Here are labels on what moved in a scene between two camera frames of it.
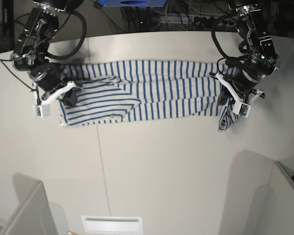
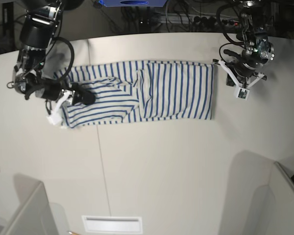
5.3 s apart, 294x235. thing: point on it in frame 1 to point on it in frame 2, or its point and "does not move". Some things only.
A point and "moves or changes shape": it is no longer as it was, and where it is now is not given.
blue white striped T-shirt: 120,92 moves or changes shape
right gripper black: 241,83 to 251,58
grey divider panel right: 279,207 does not move
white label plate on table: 112,224 does not move
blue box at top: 134,3 does not move
